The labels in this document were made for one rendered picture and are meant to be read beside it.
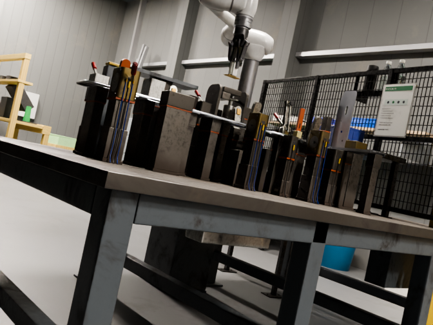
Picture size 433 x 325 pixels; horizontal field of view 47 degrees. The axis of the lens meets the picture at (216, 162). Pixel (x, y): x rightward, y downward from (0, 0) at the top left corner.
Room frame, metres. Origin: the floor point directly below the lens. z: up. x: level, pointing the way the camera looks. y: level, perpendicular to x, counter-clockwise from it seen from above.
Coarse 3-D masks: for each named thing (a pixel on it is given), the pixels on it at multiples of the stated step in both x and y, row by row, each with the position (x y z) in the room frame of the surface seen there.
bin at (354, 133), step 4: (320, 128) 3.02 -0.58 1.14; (332, 128) 2.90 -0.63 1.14; (352, 128) 2.83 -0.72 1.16; (332, 132) 2.89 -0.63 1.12; (352, 132) 2.84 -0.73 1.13; (356, 132) 2.85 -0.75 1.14; (360, 132) 2.86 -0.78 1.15; (364, 132) 2.86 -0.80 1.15; (352, 136) 2.84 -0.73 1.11; (356, 136) 2.85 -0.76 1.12; (360, 136) 2.86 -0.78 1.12; (352, 140) 2.84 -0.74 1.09; (356, 140) 2.85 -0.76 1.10; (360, 140) 2.86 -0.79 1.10; (328, 144) 2.91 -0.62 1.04
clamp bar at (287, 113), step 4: (284, 104) 2.74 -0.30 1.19; (288, 104) 2.74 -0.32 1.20; (292, 104) 2.70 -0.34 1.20; (284, 108) 2.73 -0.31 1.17; (288, 108) 2.74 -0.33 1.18; (284, 112) 2.72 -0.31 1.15; (288, 112) 2.74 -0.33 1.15; (284, 116) 2.72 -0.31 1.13; (288, 116) 2.73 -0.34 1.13; (284, 120) 2.71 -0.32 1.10; (288, 120) 2.73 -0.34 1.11; (284, 124) 2.71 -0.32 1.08; (288, 124) 2.72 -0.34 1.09; (288, 128) 2.72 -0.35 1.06
